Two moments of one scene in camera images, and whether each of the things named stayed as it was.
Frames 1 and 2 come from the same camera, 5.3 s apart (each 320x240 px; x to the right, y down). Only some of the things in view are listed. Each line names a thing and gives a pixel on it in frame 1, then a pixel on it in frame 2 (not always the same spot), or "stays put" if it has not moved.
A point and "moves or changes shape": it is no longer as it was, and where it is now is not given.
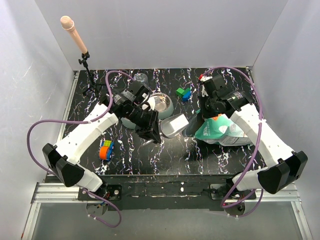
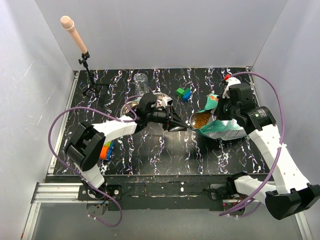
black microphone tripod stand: x=85 y=55 stays put
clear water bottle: x=141 y=78 stays put
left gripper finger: x=149 y=131 → x=177 y=128
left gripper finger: x=153 y=126 → x=176 y=118
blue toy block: x=186 y=97 stays put
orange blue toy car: x=105 y=150 stays put
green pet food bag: x=222 y=129 moves or changes shape
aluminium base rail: x=58 y=193 stays put
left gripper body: x=139 y=116 → x=164 y=117
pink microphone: x=68 y=24 stays put
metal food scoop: x=170 y=127 moves or changes shape
